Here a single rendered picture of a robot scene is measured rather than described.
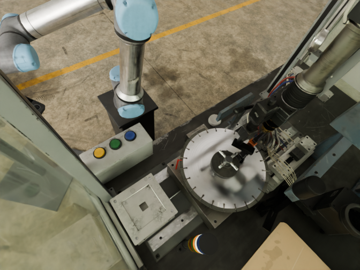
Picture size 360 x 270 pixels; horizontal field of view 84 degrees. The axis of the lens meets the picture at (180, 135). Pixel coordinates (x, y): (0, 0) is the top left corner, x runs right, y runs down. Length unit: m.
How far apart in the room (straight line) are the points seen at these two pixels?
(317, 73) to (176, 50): 2.25
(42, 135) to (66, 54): 2.39
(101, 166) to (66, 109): 1.44
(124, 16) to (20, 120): 0.39
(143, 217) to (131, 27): 0.61
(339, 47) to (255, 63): 2.32
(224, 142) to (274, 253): 0.50
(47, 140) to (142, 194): 0.46
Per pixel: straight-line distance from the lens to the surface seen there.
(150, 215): 0.78
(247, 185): 0.81
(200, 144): 0.82
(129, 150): 0.85
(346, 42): 0.56
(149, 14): 0.64
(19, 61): 0.77
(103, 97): 1.22
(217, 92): 2.31
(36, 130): 0.40
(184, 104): 2.12
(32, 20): 0.84
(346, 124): 0.71
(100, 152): 0.86
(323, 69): 0.59
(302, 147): 1.10
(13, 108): 0.35
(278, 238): 1.05
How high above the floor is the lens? 1.67
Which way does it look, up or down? 61 degrees down
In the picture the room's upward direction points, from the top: 12 degrees clockwise
